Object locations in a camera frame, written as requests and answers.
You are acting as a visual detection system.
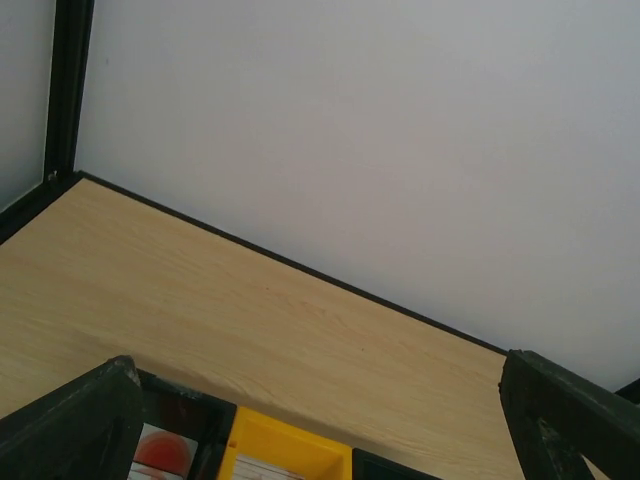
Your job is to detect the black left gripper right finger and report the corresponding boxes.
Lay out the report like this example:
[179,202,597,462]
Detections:
[499,350,639,479]

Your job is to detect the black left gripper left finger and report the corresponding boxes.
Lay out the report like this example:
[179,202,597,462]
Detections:
[1,355,143,479]

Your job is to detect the red and white cards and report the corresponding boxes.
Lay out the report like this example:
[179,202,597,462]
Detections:
[128,423,198,479]

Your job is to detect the black left card bin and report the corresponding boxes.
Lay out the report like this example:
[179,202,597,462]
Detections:
[138,370,236,479]

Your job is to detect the black card bin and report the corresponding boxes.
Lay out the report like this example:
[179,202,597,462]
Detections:
[138,370,236,479]
[352,448,434,480]

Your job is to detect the white striped cards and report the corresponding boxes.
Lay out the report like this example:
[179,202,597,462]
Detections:
[231,453,342,479]

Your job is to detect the yellow middle card bin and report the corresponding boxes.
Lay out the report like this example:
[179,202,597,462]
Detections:
[217,407,353,479]

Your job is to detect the black right card bin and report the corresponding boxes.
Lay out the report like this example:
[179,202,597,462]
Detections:
[352,448,434,480]

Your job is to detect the black enclosure frame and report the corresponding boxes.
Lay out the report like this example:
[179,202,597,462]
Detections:
[1,1,639,397]

